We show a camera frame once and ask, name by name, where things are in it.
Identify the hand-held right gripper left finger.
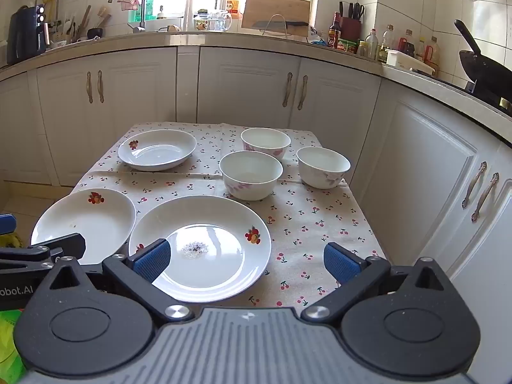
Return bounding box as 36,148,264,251
47,239,196,323

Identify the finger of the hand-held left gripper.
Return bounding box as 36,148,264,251
0,214,19,236
0,233,87,271

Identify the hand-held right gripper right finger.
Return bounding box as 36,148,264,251
301,242,452,323

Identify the white pink floral bowl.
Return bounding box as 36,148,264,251
296,146,351,190
240,127,292,163
219,151,284,202

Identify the yellow plastic bag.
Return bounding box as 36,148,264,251
0,232,24,249

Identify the cherry print tablecloth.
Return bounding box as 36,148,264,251
71,122,388,308

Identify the green plastic bag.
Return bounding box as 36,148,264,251
0,309,27,384

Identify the white cabinet door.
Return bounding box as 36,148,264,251
36,50,99,188
0,71,52,187
448,140,512,384
198,47,301,129
289,58,382,187
352,79,502,276
93,47,179,187

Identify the narrow white cabinet panel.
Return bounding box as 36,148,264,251
176,46,201,124

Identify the black air fryer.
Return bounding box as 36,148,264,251
6,4,52,65

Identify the dish rack with utensils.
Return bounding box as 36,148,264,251
52,4,113,46

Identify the white plastic tray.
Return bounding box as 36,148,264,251
386,49,436,76

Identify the beige kitchen countertop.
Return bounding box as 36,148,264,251
0,28,512,145

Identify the black gas stove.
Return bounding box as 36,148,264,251
462,80,512,118

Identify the clear condiment bottle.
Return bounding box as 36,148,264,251
365,29,379,60

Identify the yellow cooking oil bottle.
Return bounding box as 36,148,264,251
378,24,395,63

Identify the dark red label bottle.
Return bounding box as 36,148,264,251
399,29,415,57

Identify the dark soy sauce bottle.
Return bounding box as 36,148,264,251
328,12,342,48

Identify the knife block with knives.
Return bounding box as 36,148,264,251
339,2,365,43

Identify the black wok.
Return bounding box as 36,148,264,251
454,19,512,102

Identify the metal kitchen faucet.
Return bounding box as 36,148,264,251
108,0,148,33

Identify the green dish soap bottle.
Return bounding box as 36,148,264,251
128,0,155,22

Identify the wooden cutting board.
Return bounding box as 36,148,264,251
242,0,311,29

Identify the orange handled oil bottle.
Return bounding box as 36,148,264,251
424,36,441,73

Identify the black handled cleaver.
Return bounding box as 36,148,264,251
252,20,309,37

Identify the wire knife rack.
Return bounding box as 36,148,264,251
260,13,289,37

